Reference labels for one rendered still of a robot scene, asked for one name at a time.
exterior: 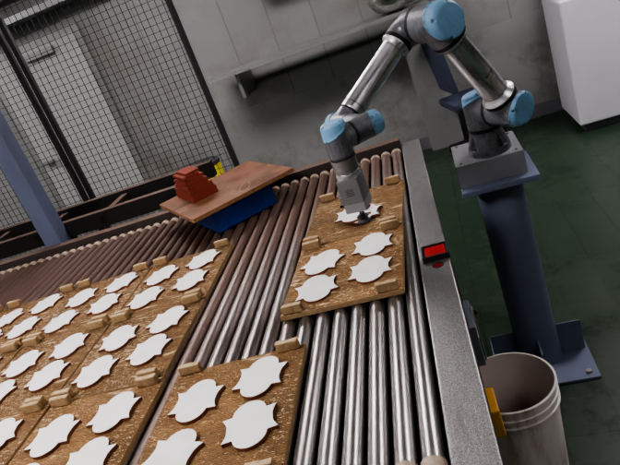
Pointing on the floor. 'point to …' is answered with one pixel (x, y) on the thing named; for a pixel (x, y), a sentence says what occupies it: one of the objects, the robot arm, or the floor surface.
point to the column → (528, 282)
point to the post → (29, 188)
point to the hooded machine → (586, 58)
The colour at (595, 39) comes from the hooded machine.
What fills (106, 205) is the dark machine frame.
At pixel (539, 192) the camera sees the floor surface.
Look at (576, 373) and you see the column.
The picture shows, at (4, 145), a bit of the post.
